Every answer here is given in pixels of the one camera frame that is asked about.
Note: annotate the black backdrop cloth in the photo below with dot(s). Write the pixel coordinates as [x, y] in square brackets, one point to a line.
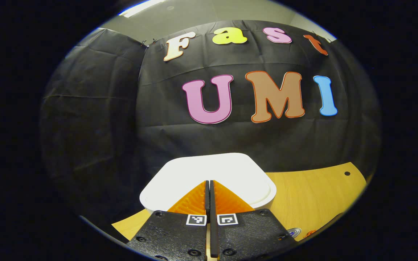
[93, 127]

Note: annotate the white desktop garbage bin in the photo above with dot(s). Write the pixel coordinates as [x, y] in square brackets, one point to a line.
[209, 166]

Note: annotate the orange paper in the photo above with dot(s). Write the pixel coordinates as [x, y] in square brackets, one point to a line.
[309, 233]

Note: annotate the wooden desktop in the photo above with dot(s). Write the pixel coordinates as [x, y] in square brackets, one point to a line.
[321, 195]

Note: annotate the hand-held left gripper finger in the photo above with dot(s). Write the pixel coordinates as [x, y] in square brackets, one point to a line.
[207, 201]
[213, 217]

